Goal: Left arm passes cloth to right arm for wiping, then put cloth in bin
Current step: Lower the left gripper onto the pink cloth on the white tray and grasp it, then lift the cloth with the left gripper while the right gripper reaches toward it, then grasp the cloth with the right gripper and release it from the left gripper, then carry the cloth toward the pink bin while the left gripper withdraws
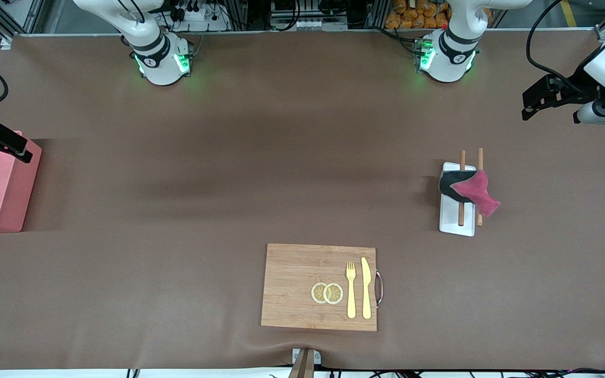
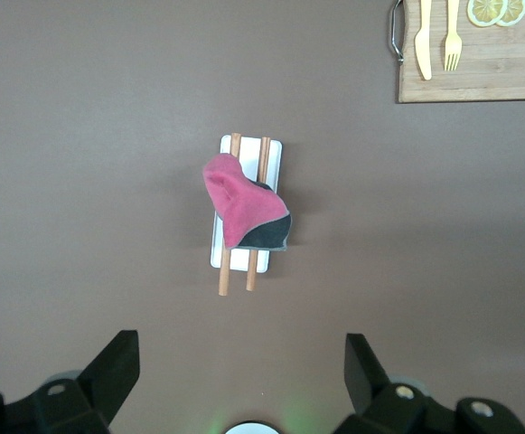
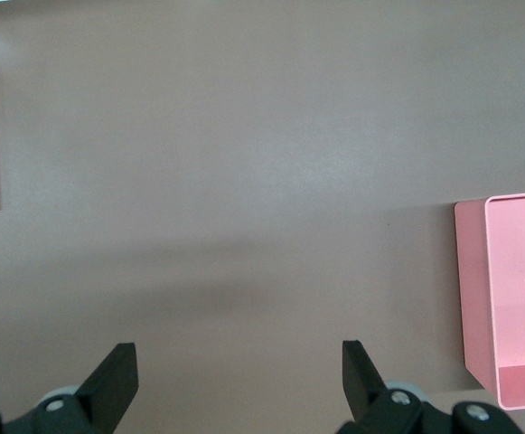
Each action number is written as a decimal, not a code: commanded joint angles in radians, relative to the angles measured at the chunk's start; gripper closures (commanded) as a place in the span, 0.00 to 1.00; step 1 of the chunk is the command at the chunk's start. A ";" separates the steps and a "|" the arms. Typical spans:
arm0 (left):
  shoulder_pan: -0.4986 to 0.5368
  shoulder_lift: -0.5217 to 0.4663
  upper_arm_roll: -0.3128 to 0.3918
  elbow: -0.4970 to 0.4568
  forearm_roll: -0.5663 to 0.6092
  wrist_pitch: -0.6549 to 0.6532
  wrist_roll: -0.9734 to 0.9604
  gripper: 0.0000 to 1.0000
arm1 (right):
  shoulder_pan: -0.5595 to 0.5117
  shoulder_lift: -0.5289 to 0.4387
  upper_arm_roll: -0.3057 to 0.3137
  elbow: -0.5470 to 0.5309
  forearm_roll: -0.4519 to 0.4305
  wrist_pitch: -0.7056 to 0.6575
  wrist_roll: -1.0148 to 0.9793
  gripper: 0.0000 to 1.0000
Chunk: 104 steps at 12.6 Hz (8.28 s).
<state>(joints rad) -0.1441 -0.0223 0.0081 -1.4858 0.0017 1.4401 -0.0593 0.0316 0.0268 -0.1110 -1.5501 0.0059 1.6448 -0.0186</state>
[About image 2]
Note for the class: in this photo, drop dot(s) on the wooden rack rod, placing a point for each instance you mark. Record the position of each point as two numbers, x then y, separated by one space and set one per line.
224 276
251 276

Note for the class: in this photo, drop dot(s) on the lemon slice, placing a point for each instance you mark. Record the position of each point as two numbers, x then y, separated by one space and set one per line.
485 11
517 11

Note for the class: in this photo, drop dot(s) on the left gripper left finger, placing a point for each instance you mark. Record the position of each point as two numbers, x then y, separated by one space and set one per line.
104 375

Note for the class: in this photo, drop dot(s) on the yellow plastic fork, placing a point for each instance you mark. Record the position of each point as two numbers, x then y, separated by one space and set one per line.
452 45

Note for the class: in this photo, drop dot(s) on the pink and grey cloth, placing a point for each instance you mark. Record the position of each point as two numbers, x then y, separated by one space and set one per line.
244 203

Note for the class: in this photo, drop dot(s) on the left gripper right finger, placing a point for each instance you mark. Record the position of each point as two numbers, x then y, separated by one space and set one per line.
370 384

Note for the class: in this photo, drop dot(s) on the white rack base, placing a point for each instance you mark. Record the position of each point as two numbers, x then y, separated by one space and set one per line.
249 158

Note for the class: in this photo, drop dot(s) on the wooden cutting board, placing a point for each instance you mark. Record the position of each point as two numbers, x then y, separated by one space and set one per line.
492 68

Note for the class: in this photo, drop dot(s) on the yellow plastic knife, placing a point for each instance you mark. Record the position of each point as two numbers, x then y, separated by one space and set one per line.
423 45

